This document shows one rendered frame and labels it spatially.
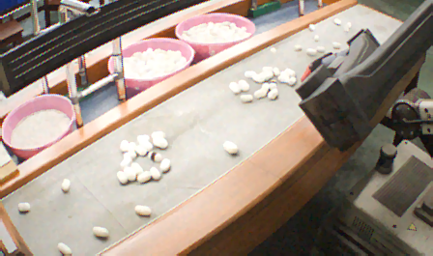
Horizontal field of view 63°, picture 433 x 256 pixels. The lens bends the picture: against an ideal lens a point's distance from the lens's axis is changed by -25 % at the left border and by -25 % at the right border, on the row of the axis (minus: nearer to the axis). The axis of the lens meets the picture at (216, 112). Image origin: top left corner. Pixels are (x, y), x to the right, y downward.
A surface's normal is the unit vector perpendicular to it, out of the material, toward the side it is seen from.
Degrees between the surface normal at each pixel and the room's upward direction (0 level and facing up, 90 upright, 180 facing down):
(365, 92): 60
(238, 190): 0
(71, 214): 0
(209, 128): 0
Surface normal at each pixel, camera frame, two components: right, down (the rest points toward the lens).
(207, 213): -0.03, -0.83
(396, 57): -0.12, 0.07
